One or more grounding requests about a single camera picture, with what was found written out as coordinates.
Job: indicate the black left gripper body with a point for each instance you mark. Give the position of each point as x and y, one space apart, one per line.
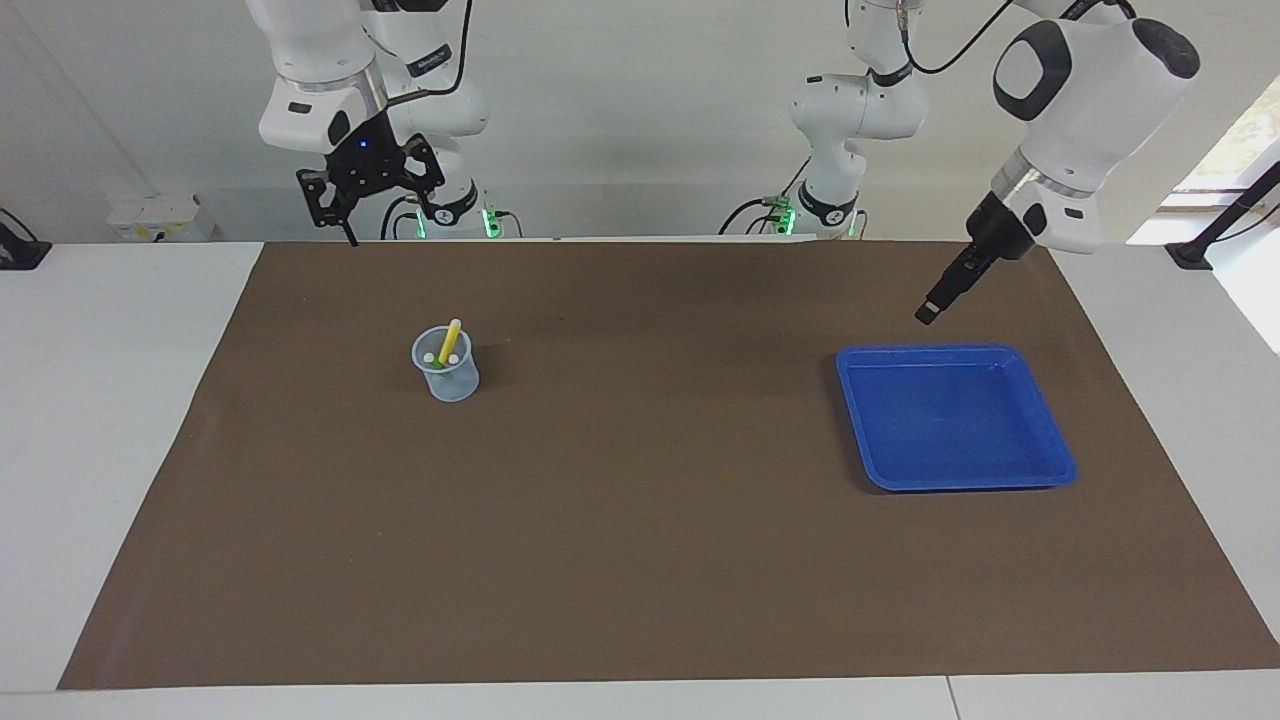
1000 235

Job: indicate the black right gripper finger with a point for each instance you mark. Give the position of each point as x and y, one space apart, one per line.
325 195
425 170

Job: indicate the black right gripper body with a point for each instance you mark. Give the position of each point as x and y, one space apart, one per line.
370 160

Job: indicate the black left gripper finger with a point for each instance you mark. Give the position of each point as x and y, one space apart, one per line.
942 288
960 290

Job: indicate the yellow marker pen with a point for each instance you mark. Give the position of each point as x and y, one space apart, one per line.
450 340

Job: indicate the green marker pen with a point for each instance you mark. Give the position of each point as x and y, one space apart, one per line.
429 357

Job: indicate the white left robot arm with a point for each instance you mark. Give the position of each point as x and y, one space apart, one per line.
1090 90

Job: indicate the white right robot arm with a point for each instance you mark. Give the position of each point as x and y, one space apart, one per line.
310 60

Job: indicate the blue plastic tray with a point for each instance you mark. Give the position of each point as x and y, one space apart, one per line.
960 420

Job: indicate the translucent plastic cup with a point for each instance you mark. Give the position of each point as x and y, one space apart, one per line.
455 385

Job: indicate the black clamp stand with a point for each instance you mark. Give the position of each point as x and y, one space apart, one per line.
1225 220

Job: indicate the bright window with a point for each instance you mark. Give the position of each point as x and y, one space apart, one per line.
1240 150

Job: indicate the small black table device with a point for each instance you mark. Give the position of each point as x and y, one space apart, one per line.
20 250

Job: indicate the brown table mat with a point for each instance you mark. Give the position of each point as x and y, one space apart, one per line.
640 520

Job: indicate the white wall socket box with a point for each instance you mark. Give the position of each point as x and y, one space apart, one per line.
160 218

